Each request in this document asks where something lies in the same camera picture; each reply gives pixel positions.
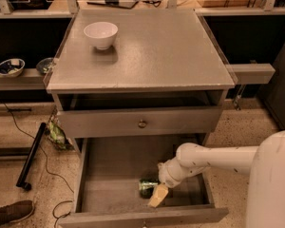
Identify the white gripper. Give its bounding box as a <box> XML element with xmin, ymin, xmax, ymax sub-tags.
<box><xmin>148</xmin><ymin>162</ymin><xmax>181</xmax><ymax>208</ymax></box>

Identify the green soda can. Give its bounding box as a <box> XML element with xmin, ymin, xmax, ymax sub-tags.
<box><xmin>139</xmin><ymin>179</ymin><xmax>160</xmax><ymax>199</ymax></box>

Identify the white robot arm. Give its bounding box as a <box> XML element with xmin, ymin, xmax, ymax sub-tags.
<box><xmin>149</xmin><ymin>130</ymin><xmax>285</xmax><ymax>228</ymax></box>

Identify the open grey middle drawer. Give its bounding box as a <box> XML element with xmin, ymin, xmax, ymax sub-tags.
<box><xmin>59</xmin><ymin>135</ymin><xmax>228</xmax><ymax>228</ymax></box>

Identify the closed grey top drawer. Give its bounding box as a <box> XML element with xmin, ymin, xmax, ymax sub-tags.
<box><xmin>58</xmin><ymin>106</ymin><xmax>221</xmax><ymax>138</ymax></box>

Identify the brass drawer knob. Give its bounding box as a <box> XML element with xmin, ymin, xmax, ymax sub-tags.
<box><xmin>138</xmin><ymin>120</ymin><xmax>147</xmax><ymax>128</ymax></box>

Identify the grey wooden drawer cabinet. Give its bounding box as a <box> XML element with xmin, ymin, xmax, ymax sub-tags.
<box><xmin>43</xmin><ymin>9</ymin><xmax>238</xmax><ymax>159</ymax></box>

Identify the green chip bag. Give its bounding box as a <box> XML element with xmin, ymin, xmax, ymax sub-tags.
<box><xmin>47</xmin><ymin>121</ymin><xmax>69</xmax><ymax>150</ymax></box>

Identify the black metal bar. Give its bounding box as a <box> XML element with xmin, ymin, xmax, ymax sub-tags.
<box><xmin>16</xmin><ymin>123</ymin><xmax>47</xmax><ymax>191</ymax></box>

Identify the grey side shelf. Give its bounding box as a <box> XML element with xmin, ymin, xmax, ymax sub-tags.
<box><xmin>226</xmin><ymin>64</ymin><xmax>276</xmax><ymax>85</ymax></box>

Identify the white ceramic bowl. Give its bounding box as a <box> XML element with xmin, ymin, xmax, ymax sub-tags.
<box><xmin>84</xmin><ymin>22</ymin><xmax>119</xmax><ymax>50</ymax></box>

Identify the brown shoe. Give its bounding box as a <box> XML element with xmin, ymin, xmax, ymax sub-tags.
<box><xmin>0</xmin><ymin>199</ymin><xmax>34</xmax><ymax>226</ymax></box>

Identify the dark bowl on shelf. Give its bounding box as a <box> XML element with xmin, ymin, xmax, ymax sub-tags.
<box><xmin>36</xmin><ymin>57</ymin><xmax>54</xmax><ymax>74</ymax></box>

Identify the black floor cable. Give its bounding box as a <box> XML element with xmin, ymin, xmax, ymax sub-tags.
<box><xmin>0</xmin><ymin>102</ymin><xmax>75</xmax><ymax>228</ymax></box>

